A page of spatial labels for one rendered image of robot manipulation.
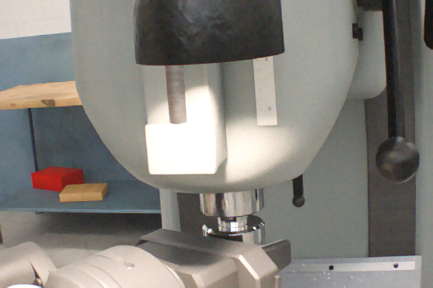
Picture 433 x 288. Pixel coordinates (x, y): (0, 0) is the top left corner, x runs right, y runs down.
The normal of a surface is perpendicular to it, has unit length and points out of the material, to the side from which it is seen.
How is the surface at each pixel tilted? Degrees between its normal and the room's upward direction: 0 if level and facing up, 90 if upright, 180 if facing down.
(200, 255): 1
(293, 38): 90
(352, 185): 90
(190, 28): 90
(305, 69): 90
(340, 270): 63
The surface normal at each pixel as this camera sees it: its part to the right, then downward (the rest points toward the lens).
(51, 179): -0.53, 0.21
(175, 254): -0.07, -0.98
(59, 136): -0.21, 0.22
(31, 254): 0.40, -0.77
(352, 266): -0.22, -0.25
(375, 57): 0.25, 0.18
